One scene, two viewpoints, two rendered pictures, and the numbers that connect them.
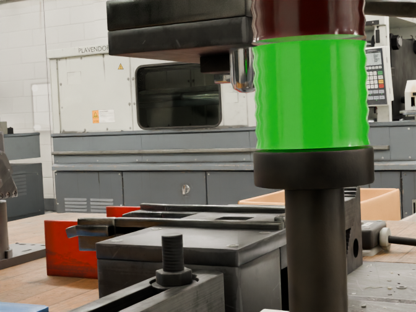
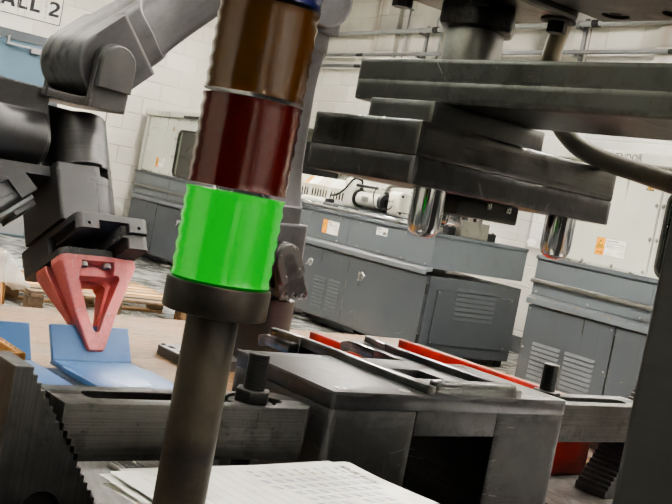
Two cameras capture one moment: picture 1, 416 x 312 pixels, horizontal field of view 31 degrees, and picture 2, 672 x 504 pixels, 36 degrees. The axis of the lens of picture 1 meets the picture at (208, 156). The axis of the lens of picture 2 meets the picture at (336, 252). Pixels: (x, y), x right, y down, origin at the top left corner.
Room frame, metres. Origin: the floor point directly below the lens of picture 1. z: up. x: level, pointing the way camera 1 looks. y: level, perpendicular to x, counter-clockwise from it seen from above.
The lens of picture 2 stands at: (-0.08, -0.23, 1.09)
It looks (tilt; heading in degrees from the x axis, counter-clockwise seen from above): 3 degrees down; 24
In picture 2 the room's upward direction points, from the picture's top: 11 degrees clockwise
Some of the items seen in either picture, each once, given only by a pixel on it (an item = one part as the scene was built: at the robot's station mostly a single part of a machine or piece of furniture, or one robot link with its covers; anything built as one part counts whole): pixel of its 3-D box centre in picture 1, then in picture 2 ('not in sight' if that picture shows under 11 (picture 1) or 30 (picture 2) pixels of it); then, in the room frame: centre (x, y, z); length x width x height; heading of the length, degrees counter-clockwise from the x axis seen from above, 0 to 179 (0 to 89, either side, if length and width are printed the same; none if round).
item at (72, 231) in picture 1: (114, 230); (299, 350); (0.56, 0.07, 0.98); 0.07 x 0.02 x 0.01; 63
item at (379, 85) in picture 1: (379, 77); not in sight; (5.00, -1.14, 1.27); 0.23 x 0.18 x 0.38; 149
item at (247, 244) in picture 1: (233, 228); (406, 383); (0.55, -0.02, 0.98); 0.20 x 0.10 x 0.01; 153
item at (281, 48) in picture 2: not in sight; (262, 52); (0.25, -0.04, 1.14); 0.04 x 0.04 x 0.03
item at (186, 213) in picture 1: (166, 216); (382, 356); (0.63, 0.04, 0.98); 0.07 x 0.02 x 0.01; 63
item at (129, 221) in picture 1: (195, 236); (360, 378); (0.53, 0.01, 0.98); 0.13 x 0.01 x 0.03; 63
